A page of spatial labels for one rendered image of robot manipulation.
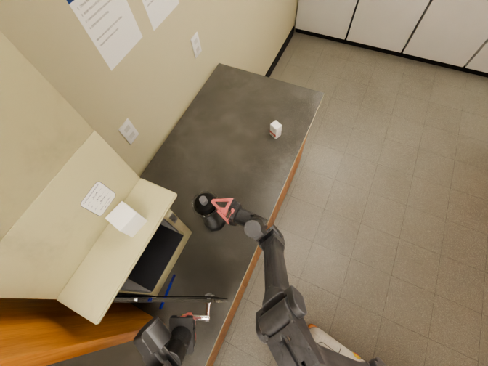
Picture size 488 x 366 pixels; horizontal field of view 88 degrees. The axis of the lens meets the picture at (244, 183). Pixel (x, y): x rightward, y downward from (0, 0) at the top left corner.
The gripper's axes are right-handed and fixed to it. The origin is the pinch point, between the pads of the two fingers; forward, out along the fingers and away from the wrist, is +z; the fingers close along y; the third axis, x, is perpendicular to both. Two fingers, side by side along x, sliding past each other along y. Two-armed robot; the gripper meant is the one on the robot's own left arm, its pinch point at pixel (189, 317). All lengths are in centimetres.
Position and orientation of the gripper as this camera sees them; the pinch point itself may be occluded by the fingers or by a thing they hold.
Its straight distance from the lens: 91.2
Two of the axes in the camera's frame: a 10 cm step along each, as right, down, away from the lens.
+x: 10.0, -0.2, -0.3
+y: 0.3, 10.0, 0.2
